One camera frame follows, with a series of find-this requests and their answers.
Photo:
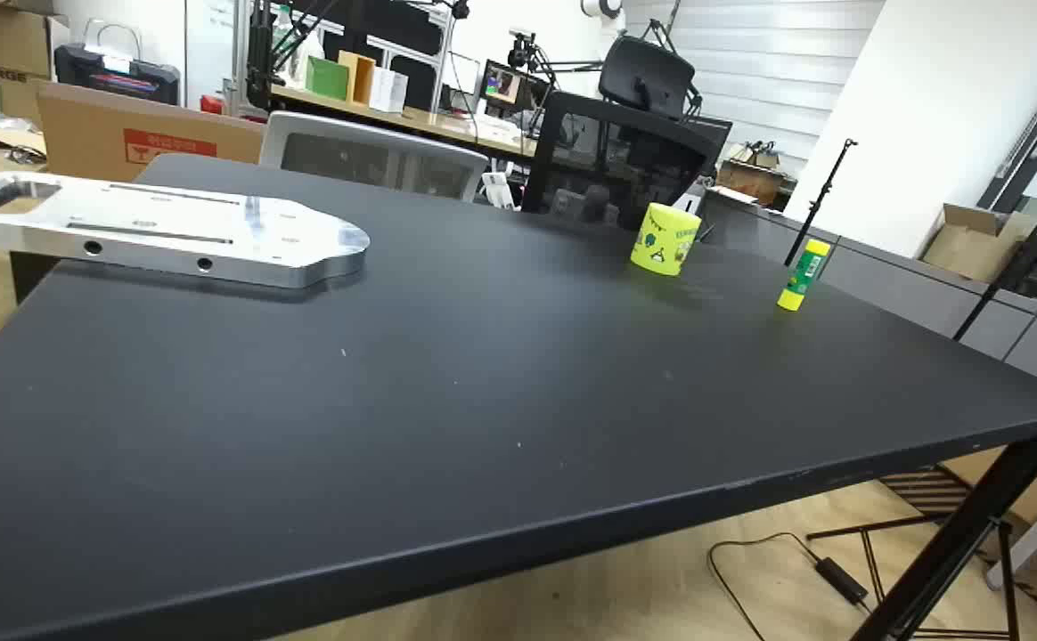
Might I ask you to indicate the yellow green glue stick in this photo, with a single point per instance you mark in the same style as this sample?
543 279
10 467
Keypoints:
804 274

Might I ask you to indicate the black bag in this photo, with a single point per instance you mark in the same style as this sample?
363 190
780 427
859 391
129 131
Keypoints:
111 72

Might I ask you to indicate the white box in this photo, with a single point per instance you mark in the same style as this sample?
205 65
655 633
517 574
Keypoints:
390 91

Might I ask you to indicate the brown cardboard box red label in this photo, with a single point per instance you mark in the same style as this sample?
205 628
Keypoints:
125 131

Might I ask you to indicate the yellow mug with print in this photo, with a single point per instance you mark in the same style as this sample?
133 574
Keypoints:
664 241

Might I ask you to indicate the silver metal mounting plate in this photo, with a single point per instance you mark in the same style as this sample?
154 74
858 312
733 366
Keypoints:
173 224

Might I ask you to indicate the black table leg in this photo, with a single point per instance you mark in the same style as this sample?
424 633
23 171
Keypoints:
958 539

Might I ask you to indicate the open cardboard box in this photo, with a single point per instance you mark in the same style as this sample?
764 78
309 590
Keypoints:
967 241

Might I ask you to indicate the grey low cabinet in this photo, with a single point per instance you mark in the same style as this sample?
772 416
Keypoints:
958 305

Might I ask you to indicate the black tripod pole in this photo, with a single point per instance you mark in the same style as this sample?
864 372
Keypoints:
816 201

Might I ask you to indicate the wooden workbench shelf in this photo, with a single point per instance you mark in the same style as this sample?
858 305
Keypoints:
423 123

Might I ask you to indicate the green box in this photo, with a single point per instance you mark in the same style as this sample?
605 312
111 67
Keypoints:
331 78

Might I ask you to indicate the black office chair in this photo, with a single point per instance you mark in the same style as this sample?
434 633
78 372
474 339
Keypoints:
611 146

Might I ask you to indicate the grey mesh office chair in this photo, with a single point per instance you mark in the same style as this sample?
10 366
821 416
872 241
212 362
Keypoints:
363 155

